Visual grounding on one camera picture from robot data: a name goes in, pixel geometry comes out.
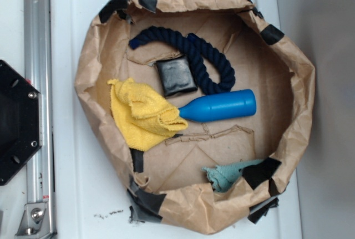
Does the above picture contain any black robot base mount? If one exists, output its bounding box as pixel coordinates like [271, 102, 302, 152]
[1, 60, 41, 186]

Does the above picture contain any black square pouch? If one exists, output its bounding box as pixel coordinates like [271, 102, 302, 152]
[155, 56, 198, 96]

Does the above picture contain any blue plastic bottle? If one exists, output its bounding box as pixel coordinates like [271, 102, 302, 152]
[179, 89, 257, 123]

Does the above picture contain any brown paper bin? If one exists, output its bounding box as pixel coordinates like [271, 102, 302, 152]
[74, 0, 315, 235]

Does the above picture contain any white tray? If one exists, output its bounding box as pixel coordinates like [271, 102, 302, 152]
[49, 0, 303, 239]

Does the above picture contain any dark blue rope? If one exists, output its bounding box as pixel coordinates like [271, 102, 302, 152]
[128, 26, 236, 95]

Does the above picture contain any aluminium rail with bracket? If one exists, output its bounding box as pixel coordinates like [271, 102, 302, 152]
[15, 0, 57, 238]

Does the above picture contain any light blue cloth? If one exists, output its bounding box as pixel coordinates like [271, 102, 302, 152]
[201, 159, 263, 192]

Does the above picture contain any yellow cloth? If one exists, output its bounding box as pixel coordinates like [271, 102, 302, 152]
[107, 78, 188, 151]

